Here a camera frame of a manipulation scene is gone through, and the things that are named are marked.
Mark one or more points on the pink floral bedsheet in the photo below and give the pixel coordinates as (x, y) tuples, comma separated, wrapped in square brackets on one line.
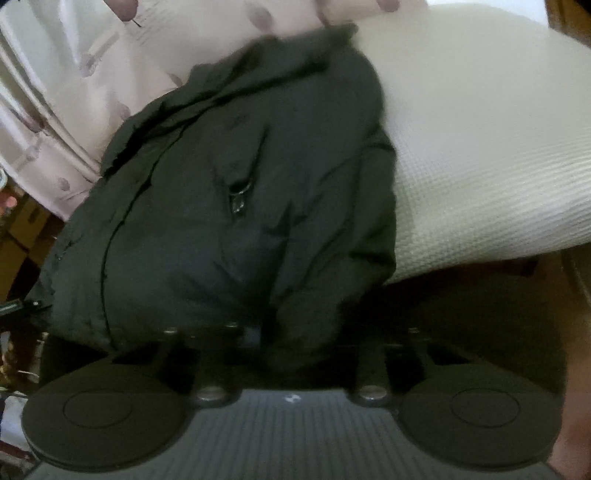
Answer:
[(69, 83)]

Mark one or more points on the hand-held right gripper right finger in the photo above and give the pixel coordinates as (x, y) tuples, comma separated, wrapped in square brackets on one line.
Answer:
[(375, 364)]

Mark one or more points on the dark green padded jacket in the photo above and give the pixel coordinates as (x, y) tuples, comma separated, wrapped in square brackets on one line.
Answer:
[(240, 184)]

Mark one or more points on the white waffle bed cover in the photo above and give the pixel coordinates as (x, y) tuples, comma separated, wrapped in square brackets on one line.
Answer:
[(480, 152)]

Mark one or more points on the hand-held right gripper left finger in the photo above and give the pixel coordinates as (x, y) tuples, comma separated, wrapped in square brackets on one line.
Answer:
[(213, 357)]

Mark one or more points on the brown cardboard boxes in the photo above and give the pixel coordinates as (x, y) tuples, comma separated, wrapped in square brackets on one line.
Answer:
[(25, 226)]

